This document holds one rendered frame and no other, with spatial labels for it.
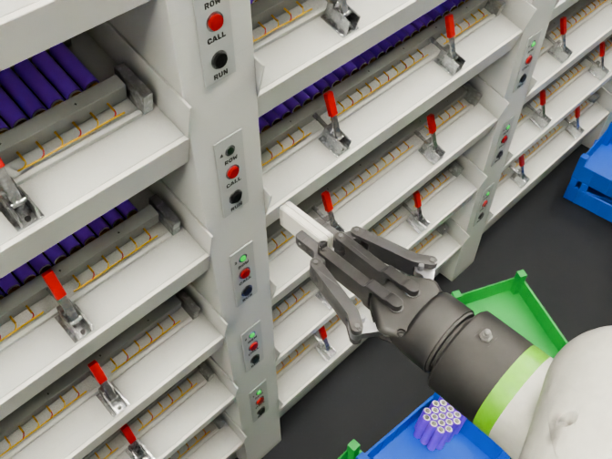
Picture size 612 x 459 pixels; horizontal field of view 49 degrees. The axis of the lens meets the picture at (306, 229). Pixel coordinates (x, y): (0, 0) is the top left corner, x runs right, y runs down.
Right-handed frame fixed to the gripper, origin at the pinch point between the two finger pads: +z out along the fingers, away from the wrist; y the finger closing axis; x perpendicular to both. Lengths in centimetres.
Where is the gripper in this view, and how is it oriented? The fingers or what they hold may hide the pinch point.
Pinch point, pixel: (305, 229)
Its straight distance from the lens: 74.1
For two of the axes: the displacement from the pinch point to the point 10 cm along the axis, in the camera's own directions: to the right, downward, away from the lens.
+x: 0.1, -6.5, -7.6
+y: 7.1, -5.3, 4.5
